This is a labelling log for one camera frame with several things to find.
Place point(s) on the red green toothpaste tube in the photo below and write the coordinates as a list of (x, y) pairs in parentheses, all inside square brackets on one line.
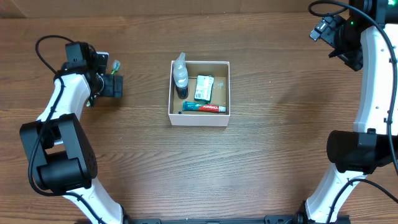
[(191, 106)]

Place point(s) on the green white soap bar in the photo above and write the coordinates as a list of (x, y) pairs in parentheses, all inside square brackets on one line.
[(204, 88)]

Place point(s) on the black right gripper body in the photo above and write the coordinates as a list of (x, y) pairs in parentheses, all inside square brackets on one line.
[(347, 44)]

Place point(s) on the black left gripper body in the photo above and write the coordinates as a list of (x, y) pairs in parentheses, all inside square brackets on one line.
[(108, 84)]

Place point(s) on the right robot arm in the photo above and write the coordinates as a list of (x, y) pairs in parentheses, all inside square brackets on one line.
[(367, 42)]

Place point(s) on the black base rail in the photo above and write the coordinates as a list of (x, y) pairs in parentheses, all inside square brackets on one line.
[(268, 219)]

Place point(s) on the clear bottle dark liquid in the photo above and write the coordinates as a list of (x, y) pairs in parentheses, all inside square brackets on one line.
[(180, 75)]

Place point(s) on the green white toothbrush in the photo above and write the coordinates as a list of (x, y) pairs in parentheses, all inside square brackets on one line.
[(115, 67)]

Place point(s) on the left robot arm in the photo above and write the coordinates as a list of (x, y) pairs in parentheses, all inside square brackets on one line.
[(61, 159)]

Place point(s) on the white cardboard box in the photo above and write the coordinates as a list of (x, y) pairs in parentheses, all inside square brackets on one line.
[(221, 95)]

